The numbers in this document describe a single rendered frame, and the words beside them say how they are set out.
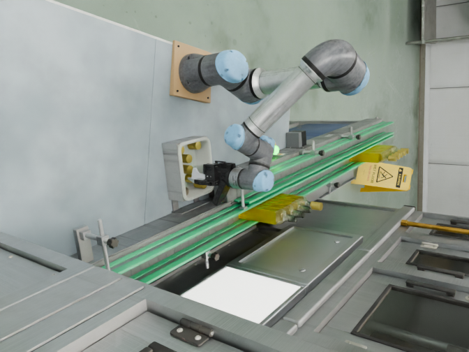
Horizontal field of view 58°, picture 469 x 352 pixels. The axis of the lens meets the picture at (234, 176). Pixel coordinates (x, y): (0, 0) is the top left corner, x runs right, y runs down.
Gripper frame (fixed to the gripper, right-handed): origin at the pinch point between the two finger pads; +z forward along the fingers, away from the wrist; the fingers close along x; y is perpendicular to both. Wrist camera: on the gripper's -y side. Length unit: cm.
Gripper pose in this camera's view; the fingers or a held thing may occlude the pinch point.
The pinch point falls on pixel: (194, 179)
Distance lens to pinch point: 168.2
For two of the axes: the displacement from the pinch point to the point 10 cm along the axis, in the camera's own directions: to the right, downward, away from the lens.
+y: -0.7, -9.7, -2.2
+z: -7.9, -0.8, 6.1
